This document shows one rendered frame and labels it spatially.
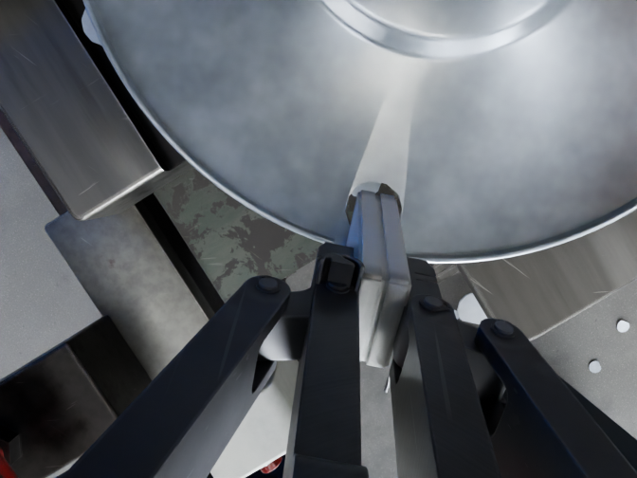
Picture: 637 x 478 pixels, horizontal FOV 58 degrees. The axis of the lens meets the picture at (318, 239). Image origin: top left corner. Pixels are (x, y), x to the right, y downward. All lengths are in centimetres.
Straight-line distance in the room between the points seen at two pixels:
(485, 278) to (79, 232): 26
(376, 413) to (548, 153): 90
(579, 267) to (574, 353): 91
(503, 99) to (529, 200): 4
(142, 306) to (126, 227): 5
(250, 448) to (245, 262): 14
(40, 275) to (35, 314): 7
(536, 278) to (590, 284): 2
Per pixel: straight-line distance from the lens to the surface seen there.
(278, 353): 15
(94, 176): 33
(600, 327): 117
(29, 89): 34
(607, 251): 26
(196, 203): 38
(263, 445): 43
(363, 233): 18
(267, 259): 37
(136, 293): 40
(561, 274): 26
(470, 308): 39
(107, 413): 35
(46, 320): 115
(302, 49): 24
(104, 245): 40
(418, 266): 19
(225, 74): 24
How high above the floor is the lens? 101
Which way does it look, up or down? 84 degrees down
